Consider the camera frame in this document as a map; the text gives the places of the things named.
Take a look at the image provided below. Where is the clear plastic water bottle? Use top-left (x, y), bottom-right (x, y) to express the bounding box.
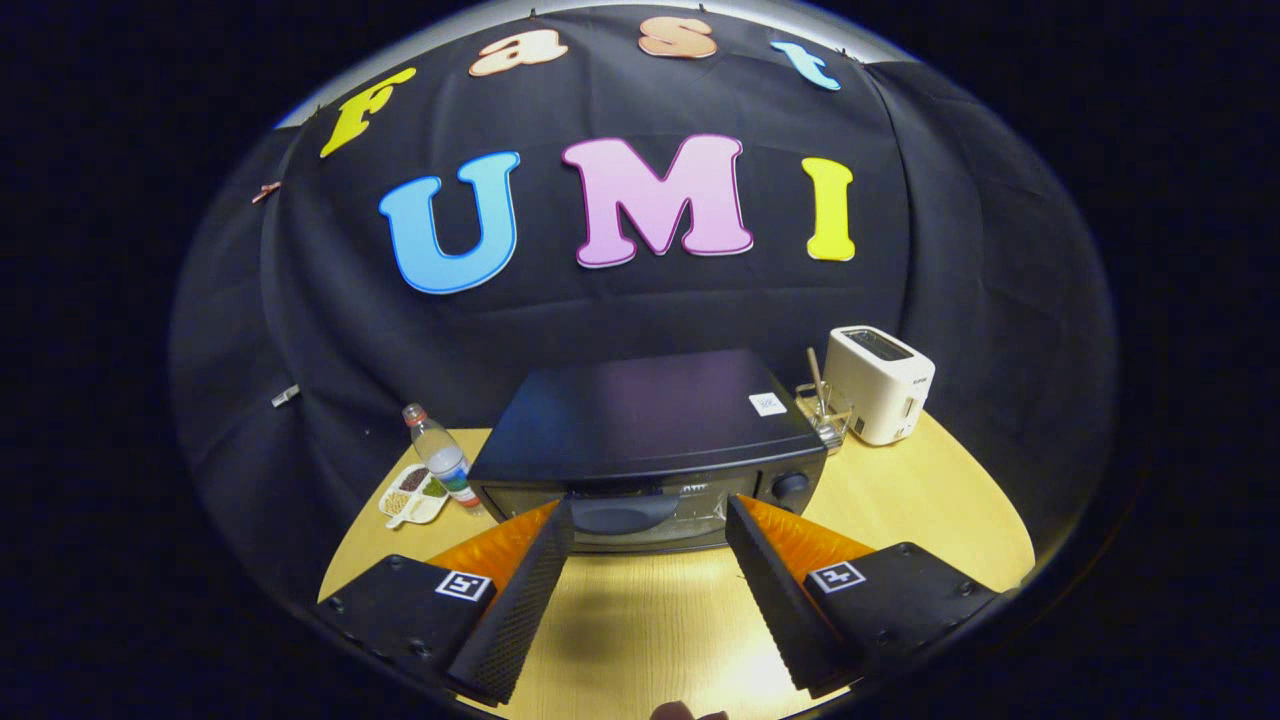
top-left (402, 403), bottom-right (484, 513)

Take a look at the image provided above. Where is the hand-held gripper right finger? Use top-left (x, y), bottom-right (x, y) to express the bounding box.
top-left (725, 493), bottom-right (1001, 699)

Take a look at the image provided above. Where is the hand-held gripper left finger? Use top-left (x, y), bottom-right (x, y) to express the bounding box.
top-left (315, 497), bottom-right (576, 706)

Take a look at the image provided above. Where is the white divided snack dish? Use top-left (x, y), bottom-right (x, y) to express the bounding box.
top-left (378, 463), bottom-right (451, 528)

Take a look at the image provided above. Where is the black toaster oven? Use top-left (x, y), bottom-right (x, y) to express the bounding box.
top-left (468, 348), bottom-right (829, 554)

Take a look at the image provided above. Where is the white toaster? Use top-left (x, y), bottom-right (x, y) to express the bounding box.
top-left (824, 326), bottom-right (936, 446)

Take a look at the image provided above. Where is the wire mesh holder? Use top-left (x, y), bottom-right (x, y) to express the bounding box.
top-left (795, 383), bottom-right (854, 453)

